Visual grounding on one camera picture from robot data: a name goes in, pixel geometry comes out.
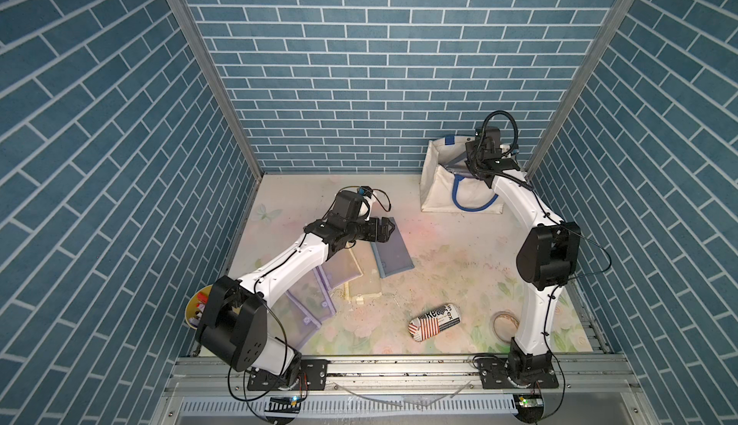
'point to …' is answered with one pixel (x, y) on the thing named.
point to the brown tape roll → (505, 325)
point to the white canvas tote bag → (447, 185)
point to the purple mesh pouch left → (342, 267)
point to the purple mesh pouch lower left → (312, 295)
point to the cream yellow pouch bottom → (370, 282)
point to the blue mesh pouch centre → (391, 256)
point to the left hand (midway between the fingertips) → (390, 227)
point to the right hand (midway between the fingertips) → (472, 144)
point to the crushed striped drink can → (434, 321)
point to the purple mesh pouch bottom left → (286, 323)
